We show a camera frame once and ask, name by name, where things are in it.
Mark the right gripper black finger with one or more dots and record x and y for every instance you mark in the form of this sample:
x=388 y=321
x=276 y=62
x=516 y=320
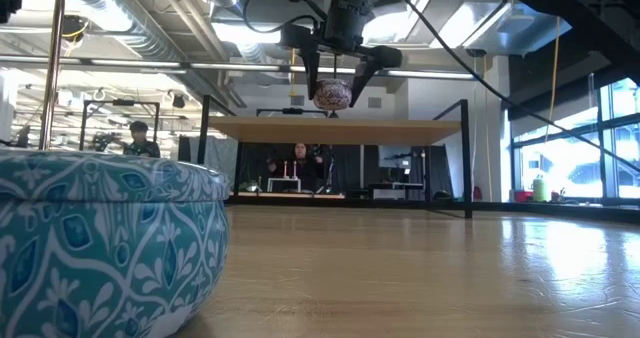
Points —
x=365 y=75
x=311 y=68

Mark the maroon patterned candle tin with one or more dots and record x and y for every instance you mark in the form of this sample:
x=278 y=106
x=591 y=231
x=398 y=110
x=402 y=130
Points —
x=332 y=95

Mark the black candlestick holder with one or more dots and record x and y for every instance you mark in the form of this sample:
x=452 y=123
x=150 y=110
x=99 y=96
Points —
x=333 y=114

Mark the teal patterned candle tin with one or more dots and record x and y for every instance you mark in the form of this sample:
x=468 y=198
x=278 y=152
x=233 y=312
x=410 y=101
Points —
x=100 y=238

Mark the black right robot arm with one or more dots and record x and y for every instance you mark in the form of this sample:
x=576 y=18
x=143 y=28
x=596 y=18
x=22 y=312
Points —
x=600 y=13

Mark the wooden shelf riser black legs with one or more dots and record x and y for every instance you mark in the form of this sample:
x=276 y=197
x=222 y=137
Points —
x=335 y=130

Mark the grey monitor screen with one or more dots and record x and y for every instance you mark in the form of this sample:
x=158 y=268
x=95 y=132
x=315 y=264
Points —
x=395 y=156

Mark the person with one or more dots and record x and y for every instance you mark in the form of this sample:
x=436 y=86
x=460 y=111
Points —
x=302 y=170
x=142 y=148

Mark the small white riser stand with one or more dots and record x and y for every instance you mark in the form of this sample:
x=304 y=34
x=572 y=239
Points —
x=284 y=179

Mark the white box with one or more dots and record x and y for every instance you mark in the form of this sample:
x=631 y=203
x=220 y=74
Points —
x=389 y=194

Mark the grey cloth cover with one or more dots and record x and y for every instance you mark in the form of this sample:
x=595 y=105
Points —
x=222 y=153

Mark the background wooden table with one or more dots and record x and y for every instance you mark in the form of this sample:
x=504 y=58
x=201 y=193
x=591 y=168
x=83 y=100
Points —
x=320 y=195

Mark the black ceiling spotlight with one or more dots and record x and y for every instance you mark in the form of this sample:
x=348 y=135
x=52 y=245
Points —
x=178 y=101

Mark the long ceiling light strip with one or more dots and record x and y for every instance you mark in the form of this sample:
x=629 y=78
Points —
x=135 y=63

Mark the small red container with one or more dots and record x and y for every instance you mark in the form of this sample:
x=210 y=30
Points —
x=522 y=196

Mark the light green jug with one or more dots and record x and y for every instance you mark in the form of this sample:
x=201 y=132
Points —
x=540 y=190

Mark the black background rig frame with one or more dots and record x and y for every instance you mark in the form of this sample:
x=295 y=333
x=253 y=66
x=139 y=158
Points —
x=122 y=102
x=292 y=111

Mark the black ceiling dome camera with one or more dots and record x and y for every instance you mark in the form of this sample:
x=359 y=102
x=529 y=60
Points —
x=476 y=52

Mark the black aluminium rig frame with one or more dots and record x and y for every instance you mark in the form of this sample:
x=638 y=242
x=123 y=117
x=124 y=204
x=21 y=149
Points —
x=400 y=204

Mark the rectangular metal air duct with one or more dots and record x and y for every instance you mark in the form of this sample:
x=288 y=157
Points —
x=500 y=28

